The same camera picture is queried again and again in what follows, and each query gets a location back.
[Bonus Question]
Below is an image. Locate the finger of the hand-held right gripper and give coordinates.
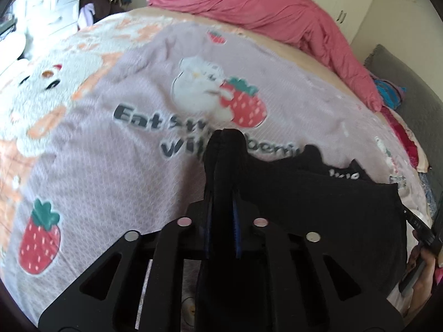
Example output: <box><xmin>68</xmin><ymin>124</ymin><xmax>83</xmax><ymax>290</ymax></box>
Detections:
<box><xmin>401</xmin><ymin>208</ymin><xmax>421</xmax><ymax>229</ymax></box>

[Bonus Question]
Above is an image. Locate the black garment with printed collar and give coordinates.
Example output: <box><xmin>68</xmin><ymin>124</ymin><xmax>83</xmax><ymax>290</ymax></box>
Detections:
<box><xmin>194</xmin><ymin>129</ymin><xmax>408</xmax><ymax>332</ymax></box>

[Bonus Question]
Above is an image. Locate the lilac strawberry printed blanket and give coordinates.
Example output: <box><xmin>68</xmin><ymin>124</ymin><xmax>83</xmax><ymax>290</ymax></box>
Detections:
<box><xmin>0</xmin><ymin>24</ymin><xmax>433</xmax><ymax>326</ymax></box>

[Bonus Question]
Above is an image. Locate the pink quilt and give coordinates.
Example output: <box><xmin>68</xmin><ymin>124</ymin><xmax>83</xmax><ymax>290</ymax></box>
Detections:
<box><xmin>147</xmin><ymin>0</ymin><xmax>384</xmax><ymax>111</ymax></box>

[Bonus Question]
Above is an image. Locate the person's right forearm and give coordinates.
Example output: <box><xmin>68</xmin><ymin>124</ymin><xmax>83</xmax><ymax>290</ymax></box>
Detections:
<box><xmin>408</xmin><ymin>294</ymin><xmax>432</xmax><ymax>317</ymax></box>

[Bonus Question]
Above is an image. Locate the person's right hand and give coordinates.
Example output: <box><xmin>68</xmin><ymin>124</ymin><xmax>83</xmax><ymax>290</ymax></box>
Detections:
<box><xmin>406</xmin><ymin>230</ymin><xmax>437</xmax><ymax>298</ymax></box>

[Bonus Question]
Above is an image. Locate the red floral pillow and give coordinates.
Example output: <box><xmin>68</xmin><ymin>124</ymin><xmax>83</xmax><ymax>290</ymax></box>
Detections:
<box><xmin>381</xmin><ymin>105</ymin><xmax>430</xmax><ymax>174</ymax></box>

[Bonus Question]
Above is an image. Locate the dark bag with clothes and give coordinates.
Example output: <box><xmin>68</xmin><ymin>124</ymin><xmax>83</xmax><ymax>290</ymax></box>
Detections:
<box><xmin>79</xmin><ymin>0</ymin><xmax>135</xmax><ymax>19</ymax></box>

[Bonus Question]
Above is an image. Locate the blue striped cloth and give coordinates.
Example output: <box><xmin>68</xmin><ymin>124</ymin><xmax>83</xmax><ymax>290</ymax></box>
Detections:
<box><xmin>373</xmin><ymin>78</ymin><xmax>408</xmax><ymax>110</ymax></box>

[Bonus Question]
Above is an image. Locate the white cat printed blanket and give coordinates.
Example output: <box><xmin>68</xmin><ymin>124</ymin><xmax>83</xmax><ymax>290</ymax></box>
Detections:
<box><xmin>0</xmin><ymin>15</ymin><xmax>177</xmax><ymax>260</ymax></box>

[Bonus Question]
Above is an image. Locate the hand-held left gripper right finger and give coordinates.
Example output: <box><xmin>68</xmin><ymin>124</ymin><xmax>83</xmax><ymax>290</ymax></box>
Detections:
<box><xmin>232</xmin><ymin>187</ymin><xmax>405</xmax><ymax>332</ymax></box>

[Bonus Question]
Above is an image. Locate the bed with beige sheet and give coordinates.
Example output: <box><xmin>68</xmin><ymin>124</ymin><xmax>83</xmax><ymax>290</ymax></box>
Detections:
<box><xmin>93</xmin><ymin>5</ymin><xmax>398</xmax><ymax>118</ymax></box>

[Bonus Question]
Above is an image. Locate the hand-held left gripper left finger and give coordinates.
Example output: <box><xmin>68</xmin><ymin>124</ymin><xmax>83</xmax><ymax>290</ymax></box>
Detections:
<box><xmin>38</xmin><ymin>135</ymin><xmax>217</xmax><ymax>332</ymax></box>

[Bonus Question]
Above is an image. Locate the white drawer cabinet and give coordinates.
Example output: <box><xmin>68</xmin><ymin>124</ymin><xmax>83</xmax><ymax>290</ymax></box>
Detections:
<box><xmin>12</xmin><ymin>0</ymin><xmax>83</xmax><ymax>40</ymax></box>

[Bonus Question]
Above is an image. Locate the blue patterned cloth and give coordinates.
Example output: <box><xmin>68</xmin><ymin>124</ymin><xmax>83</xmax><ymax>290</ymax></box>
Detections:
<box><xmin>417</xmin><ymin>171</ymin><xmax>438</xmax><ymax>215</ymax></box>

